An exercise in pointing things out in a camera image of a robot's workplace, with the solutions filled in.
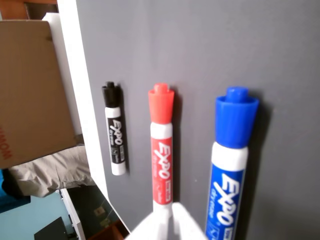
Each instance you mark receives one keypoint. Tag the black Expo marker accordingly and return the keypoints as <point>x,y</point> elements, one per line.
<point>115,130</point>

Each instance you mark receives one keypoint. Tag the grey rectangular mat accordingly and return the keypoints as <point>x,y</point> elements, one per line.
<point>212,50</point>

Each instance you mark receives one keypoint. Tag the blue Expo marker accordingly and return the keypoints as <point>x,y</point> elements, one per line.
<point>232,155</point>

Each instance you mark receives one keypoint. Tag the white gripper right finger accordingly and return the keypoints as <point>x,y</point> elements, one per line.
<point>186,225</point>

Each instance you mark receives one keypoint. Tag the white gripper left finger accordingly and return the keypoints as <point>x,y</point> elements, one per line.
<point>152,228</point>

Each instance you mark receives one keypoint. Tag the brown cardboard box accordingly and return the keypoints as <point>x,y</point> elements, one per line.
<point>32,90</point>

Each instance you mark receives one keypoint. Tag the red Expo marker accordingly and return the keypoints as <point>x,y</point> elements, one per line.
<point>162,140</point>

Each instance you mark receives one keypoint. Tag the beige crumpled cloth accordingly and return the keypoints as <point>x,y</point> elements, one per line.
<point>55,170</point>

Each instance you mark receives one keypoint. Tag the black flat box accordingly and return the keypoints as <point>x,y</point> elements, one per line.
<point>51,230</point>

